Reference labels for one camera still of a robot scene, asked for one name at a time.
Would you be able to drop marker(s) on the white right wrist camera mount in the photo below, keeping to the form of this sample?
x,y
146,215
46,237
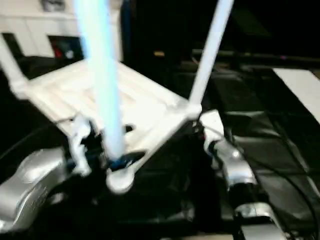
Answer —
x,y
212,122

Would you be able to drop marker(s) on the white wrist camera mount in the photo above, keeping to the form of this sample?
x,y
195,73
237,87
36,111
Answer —
x,y
212,122
78,145

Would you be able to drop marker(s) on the black glossy mat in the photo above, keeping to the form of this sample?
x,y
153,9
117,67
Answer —
x,y
262,150

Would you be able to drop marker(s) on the red bottle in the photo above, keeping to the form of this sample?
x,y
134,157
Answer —
x,y
58,53

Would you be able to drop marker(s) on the long black bar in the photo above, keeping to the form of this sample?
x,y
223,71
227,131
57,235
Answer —
x,y
250,54

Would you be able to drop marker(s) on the white plastic table top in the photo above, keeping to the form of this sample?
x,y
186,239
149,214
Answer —
x,y
150,95

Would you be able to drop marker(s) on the white flat panel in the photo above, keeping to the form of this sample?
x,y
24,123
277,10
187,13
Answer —
x,y
300,82

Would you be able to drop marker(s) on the small yellow label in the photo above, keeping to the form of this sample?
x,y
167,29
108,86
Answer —
x,y
159,53

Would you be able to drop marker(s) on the bag of black parts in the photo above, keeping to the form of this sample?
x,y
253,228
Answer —
x,y
48,5

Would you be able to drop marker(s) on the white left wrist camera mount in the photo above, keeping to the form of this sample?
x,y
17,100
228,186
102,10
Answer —
x,y
78,145

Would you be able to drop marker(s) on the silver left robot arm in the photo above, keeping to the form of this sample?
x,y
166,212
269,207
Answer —
x,y
25,180

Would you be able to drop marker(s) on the small white jar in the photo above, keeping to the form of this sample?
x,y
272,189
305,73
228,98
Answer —
x,y
69,54

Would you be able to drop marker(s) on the white sideboard cabinet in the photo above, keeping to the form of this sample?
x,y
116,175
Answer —
x,y
37,25

